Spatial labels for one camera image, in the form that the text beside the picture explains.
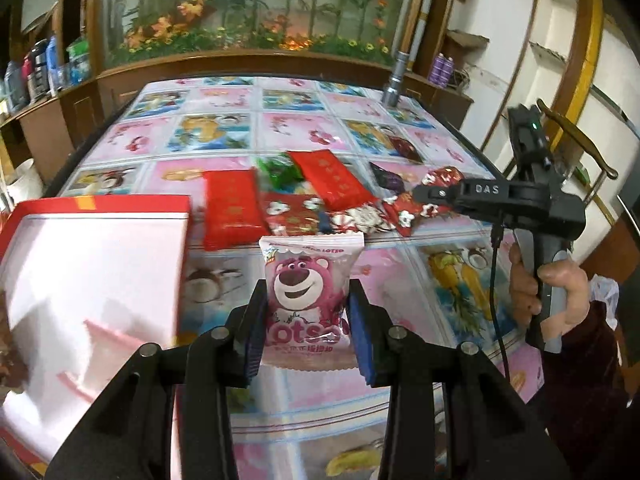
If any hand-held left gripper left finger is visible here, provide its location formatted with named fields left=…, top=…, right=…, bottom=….
left=45, top=277, right=271, bottom=480

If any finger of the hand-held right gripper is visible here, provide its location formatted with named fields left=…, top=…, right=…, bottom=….
left=411, top=183, right=462, bottom=207

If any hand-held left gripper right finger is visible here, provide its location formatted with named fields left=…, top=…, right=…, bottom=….
left=347, top=277, right=571, bottom=480

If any red white floral candy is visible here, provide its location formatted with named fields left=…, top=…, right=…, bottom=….
left=382, top=195, right=421, bottom=237
left=420, top=166, right=463, bottom=188
left=327, top=202, right=386, bottom=236

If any pink bear snack packet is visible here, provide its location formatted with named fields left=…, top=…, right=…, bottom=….
left=258, top=234, right=366, bottom=372

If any red and white box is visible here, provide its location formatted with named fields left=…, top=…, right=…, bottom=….
left=0, top=195, right=195, bottom=476

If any person's right forearm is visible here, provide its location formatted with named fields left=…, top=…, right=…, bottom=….
left=541, top=300, right=640, bottom=480

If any person's right hand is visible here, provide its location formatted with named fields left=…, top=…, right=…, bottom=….
left=507, top=242, right=592, bottom=337

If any purple candy packet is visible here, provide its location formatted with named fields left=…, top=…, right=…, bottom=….
left=369, top=161, right=408, bottom=193

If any dark red candy packet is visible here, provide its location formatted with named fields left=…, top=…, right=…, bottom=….
left=387, top=137, right=423, bottom=166

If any silver flashlight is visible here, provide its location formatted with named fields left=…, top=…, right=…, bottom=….
left=381, top=49, right=415, bottom=107

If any white plastic bag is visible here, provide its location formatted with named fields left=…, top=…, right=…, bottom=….
left=590, top=275, right=622, bottom=321

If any red floral snack packet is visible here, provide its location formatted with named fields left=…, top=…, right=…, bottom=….
left=260, top=192, right=331, bottom=236

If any printed tablecloth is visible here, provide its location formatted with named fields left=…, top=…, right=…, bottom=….
left=0, top=75, right=551, bottom=480

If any green candy packet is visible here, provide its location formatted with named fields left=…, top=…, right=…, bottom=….
left=255, top=154, right=306, bottom=193

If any flower mural panel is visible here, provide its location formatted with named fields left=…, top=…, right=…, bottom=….
left=97, top=0, right=426, bottom=67

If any white bucket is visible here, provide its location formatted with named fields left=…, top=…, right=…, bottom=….
left=7, top=158, right=43, bottom=206

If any row of bottles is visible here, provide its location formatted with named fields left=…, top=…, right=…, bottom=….
left=0, top=35, right=93, bottom=113

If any brass door handle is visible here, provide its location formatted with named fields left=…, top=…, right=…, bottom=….
left=537, top=99, right=620, bottom=180

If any black cable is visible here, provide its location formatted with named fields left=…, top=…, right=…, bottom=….
left=487, top=224, right=512, bottom=378

